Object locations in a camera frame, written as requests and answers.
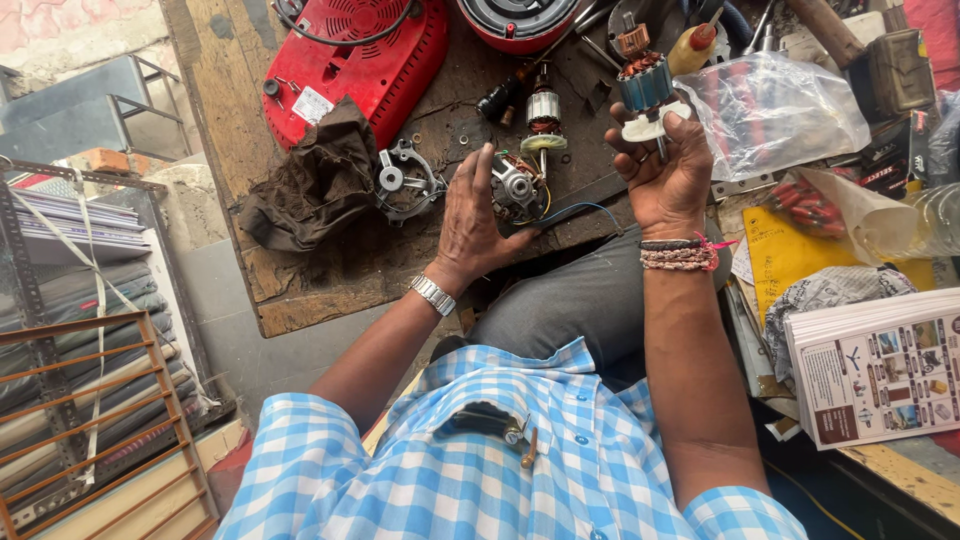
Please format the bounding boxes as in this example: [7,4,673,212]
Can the clear plastic bag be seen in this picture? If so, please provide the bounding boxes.
[672,51,873,183]

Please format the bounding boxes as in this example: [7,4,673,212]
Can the grey motor stator housing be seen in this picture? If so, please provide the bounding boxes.
[491,152,552,225]

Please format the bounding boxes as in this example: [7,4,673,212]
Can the orange metal rack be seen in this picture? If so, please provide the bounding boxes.
[0,309,221,540]

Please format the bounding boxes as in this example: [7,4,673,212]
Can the grey metal bench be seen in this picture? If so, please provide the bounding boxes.
[0,54,195,162]

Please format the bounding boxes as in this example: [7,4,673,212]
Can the olive green box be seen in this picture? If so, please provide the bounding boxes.
[868,28,937,117]

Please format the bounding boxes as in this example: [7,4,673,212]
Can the crumpled newspaper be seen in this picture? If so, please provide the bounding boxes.
[762,266,919,384]

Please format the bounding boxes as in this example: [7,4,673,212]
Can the red appliance base cover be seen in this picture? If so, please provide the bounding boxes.
[261,0,451,153]

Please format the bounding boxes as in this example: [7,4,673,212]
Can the red round appliance body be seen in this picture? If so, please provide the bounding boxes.
[456,0,585,56]

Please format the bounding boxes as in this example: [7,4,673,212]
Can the yellow oil bottle red cap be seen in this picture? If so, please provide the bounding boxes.
[666,7,726,78]

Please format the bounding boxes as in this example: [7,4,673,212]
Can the silver armature rotor pale fan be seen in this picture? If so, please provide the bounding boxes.
[519,71,569,181]

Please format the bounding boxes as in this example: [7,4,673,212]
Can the yellow paper envelope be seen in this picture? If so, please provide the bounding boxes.
[742,204,937,327]

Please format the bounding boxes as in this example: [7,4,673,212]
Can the blue armature rotor white fan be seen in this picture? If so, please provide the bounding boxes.
[616,22,693,162]

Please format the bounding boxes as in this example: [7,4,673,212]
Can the blue wire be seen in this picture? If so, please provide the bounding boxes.
[525,201,625,238]

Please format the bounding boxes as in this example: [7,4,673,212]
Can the black power cable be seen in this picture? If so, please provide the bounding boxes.
[271,0,418,48]

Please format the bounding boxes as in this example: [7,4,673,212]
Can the black cylindrical capacitor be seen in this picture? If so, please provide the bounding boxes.
[475,75,526,123]

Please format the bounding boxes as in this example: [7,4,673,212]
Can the person's left hand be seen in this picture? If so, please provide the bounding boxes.
[429,141,540,292]

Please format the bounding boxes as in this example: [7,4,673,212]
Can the grey metal motor bracket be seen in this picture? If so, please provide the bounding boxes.
[373,138,449,226]

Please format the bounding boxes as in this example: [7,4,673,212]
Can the grey trousers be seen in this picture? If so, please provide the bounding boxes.
[429,223,735,393]

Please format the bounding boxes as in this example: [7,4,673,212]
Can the bag of red parts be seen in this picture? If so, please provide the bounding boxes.
[763,166,920,265]

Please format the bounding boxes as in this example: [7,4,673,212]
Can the person's right hand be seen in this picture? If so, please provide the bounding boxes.
[604,102,715,241]

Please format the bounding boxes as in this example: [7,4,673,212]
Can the brown crumpled cloth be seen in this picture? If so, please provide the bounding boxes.
[238,95,380,252]

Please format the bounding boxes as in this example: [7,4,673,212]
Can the stack of printed leaflets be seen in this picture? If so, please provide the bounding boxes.
[783,287,960,452]

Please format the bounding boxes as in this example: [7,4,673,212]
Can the silver wristwatch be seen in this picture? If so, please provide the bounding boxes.
[408,273,457,318]

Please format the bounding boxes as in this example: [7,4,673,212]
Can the braided thread bracelets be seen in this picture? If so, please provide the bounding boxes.
[638,231,740,273]

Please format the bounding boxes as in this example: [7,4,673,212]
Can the blue checked shirt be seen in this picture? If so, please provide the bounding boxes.
[213,336,811,540]

